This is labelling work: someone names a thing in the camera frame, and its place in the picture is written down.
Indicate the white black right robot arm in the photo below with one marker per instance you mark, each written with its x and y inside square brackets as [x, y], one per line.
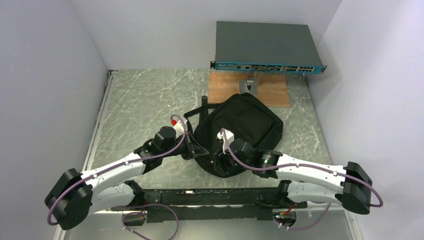
[304, 181]

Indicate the aluminium frame rail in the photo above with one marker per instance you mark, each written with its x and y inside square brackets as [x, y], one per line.
[78, 102]

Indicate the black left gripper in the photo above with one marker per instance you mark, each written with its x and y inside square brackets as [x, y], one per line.
[193, 149]

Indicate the black student backpack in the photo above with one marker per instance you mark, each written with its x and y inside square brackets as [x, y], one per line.
[247, 118]

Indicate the teal network switch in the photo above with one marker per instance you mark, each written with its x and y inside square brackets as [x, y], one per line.
[265, 47]

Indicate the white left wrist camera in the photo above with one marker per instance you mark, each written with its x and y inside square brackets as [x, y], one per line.
[179, 125]

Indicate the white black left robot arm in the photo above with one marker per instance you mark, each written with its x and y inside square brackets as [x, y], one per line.
[76, 195]

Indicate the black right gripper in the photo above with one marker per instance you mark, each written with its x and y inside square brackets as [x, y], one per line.
[221, 164]

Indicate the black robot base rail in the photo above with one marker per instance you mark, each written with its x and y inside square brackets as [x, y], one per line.
[259, 203]

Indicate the wooden base board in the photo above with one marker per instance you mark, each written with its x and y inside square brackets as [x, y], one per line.
[272, 90]

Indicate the grey metal stand bracket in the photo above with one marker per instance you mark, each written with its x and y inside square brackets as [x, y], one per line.
[250, 84]

